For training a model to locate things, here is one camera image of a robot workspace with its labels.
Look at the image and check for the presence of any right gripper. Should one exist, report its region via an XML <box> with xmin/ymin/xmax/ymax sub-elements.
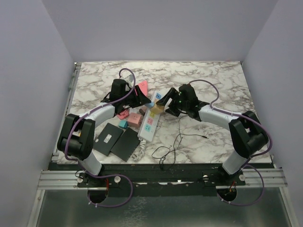
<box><xmin>156</xmin><ymin>88</ymin><xmax>188</xmax><ymax>117</ymax></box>

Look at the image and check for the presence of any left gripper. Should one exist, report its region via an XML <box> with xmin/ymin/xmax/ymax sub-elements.
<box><xmin>120</xmin><ymin>86</ymin><xmax>151</xmax><ymax>109</ymax></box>

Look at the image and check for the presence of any beige pink USB charger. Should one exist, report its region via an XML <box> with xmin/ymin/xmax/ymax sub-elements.
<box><xmin>139</xmin><ymin>106</ymin><xmax>147</xmax><ymax>116</ymax></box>

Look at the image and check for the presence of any light blue plug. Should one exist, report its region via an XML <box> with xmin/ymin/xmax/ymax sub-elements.
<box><xmin>146</xmin><ymin>102</ymin><xmax>155</xmax><ymax>109</ymax></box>

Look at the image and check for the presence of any pink triangular power strip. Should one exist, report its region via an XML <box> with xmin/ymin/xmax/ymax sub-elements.
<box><xmin>138</xmin><ymin>80</ymin><xmax>148</xmax><ymax>96</ymax></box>

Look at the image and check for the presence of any orange tan plug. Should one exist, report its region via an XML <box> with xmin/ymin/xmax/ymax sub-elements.
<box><xmin>150</xmin><ymin>103</ymin><xmax>165</xmax><ymax>114</ymax></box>

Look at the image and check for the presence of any pink cube socket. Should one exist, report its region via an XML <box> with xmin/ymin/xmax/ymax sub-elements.
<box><xmin>127</xmin><ymin>113</ymin><xmax>143</xmax><ymax>128</ymax></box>

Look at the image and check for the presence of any pink square plug adapter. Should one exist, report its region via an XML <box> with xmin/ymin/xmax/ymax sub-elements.
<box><xmin>117</xmin><ymin>110</ymin><xmax>129</xmax><ymax>120</ymax></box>

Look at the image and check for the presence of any teal charger plug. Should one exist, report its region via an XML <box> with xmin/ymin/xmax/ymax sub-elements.
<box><xmin>118</xmin><ymin>120</ymin><xmax>128</xmax><ymax>129</ymax></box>

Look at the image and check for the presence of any white power strip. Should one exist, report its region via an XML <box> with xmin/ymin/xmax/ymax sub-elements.
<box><xmin>138</xmin><ymin>90</ymin><xmax>162</xmax><ymax>142</ymax></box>

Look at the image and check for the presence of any white cord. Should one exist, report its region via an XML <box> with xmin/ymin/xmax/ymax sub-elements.
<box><xmin>131</xmin><ymin>139</ymin><xmax>147</xmax><ymax>162</ymax></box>

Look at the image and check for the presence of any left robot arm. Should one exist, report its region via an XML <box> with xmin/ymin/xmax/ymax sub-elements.
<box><xmin>57</xmin><ymin>79</ymin><xmax>151</xmax><ymax>187</ymax></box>

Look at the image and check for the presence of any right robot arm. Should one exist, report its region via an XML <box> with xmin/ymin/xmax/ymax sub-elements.
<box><xmin>156</xmin><ymin>84</ymin><xmax>269</xmax><ymax>185</ymax></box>

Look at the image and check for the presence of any right black flat box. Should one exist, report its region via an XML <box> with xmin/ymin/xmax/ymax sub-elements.
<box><xmin>111</xmin><ymin>128</ymin><xmax>140</xmax><ymax>162</ymax></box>

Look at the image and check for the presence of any black flat box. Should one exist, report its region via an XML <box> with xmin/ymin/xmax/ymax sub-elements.
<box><xmin>93</xmin><ymin>123</ymin><xmax>124</xmax><ymax>156</ymax></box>
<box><xmin>111</xmin><ymin>128</ymin><xmax>140</xmax><ymax>162</ymax></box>

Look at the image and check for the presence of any left black flat box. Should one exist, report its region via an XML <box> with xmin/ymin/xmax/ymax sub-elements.
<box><xmin>93</xmin><ymin>123</ymin><xmax>124</xmax><ymax>156</ymax></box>

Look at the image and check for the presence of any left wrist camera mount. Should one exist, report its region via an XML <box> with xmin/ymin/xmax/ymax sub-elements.
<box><xmin>124</xmin><ymin>75</ymin><xmax>135</xmax><ymax>86</ymax></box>

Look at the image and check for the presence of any thin black cable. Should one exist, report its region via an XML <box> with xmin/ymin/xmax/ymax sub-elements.
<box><xmin>151</xmin><ymin>113</ymin><xmax>209</xmax><ymax>170</ymax></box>

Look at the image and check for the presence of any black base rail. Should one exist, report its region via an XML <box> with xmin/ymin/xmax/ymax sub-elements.
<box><xmin>38</xmin><ymin>163</ymin><xmax>278</xmax><ymax>200</ymax></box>

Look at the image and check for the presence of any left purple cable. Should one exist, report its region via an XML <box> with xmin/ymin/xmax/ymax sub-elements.
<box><xmin>64</xmin><ymin>68</ymin><xmax>137</xmax><ymax>209</ymax></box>

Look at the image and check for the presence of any purple cable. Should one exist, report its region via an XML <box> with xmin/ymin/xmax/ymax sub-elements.
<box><xmin>64</xmin><ymin>68</ymin><xmax>137</xmax><ymax>209</ymax></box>
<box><xmin>188</xmin><ymin>79</ymin><xmax>273</xmax><ymax>206</ymax></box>

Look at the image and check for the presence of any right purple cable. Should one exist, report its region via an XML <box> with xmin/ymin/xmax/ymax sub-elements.
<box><xmin>188</xmin><ymin>79</ymin><xmax>273</xmax><ymax>206</ymax></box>

